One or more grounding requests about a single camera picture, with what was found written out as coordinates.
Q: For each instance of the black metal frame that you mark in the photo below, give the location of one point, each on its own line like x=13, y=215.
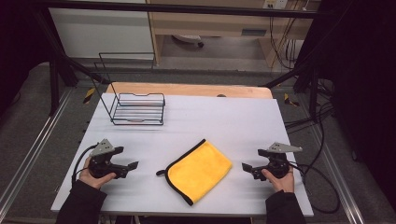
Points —
x=174, y=8

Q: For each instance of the white chair base with wheel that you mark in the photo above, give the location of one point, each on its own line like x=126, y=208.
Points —
x=188, y=39

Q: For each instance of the white wall socket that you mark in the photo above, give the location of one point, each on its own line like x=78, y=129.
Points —
x=275, y=3

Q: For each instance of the aluminium floor rail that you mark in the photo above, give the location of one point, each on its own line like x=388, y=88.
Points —
x=29, y=154
x=337, y=174

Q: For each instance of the white cabinet panel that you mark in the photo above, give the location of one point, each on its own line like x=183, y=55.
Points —
x=99, y=32

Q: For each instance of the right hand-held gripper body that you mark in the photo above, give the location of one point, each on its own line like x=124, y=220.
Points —
x=278, y=165

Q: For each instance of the person's right hand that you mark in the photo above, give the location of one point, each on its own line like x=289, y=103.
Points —
x=284, y=184

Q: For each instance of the yellow cloth with black edge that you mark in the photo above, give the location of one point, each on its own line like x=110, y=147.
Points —
x=199, y=171

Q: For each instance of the wooden desk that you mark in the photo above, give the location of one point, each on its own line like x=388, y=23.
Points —
x=218, y=21

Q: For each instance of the black curtain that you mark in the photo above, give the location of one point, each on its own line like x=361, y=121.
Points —
x=18, y=46
x=364, y=87

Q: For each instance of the person's left hand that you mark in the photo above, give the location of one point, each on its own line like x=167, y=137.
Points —
x=93, y=182

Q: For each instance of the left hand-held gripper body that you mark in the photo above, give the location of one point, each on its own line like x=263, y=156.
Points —
x=100, y=166

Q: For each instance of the yellow black tape marker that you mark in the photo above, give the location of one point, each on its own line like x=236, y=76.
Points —
x=290, y=100
x=89, y=95

